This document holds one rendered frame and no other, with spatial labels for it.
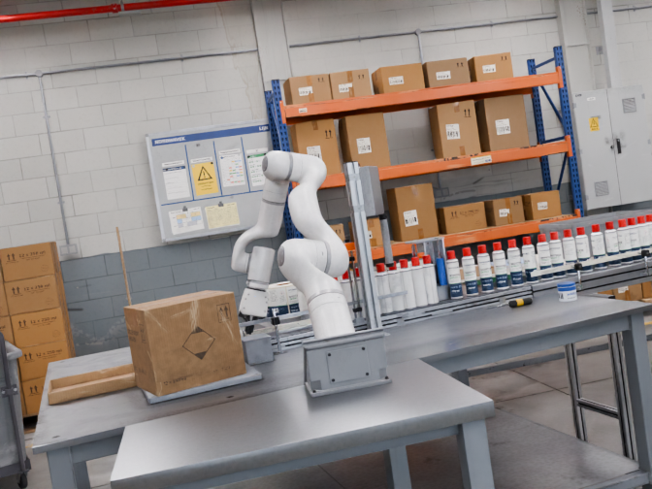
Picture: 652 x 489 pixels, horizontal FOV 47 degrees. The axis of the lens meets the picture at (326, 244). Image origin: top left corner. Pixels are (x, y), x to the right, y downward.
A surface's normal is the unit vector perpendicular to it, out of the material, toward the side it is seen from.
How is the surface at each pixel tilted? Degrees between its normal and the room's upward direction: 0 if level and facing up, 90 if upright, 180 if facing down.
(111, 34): 90
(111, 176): 90
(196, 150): 90
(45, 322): 90
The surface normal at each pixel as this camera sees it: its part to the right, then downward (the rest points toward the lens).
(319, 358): 0.15, 0.03
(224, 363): 0.50, -0.03
